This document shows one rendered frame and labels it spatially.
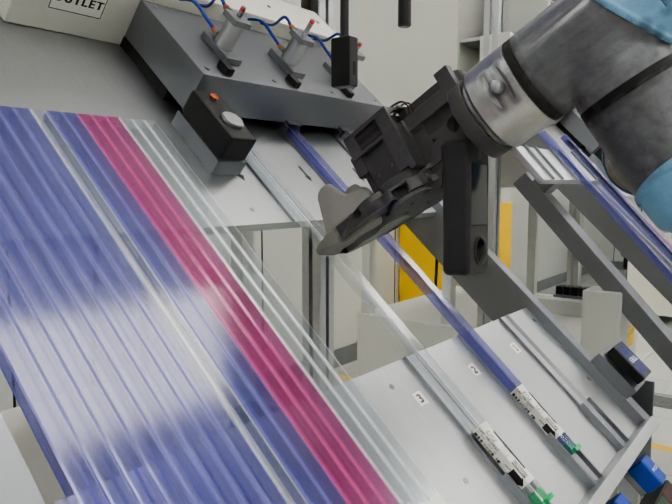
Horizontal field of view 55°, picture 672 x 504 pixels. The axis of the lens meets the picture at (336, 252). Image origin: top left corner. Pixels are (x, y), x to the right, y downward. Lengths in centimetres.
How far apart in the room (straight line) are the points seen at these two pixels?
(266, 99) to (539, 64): 36
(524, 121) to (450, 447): 27
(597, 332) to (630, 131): 67
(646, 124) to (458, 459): 30
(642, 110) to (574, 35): 7
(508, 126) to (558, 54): 6
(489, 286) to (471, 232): 35
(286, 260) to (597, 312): 226
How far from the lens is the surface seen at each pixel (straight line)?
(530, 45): 52
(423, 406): 58
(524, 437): 66
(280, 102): 79
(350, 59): 61
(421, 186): 55
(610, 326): 113
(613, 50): 50
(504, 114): 52
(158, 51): 75
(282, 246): 319
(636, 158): 51
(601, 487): 66
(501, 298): 89
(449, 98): 55
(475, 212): 55
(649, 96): 50
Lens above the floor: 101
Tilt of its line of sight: 6 degrees down
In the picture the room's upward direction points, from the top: straight up
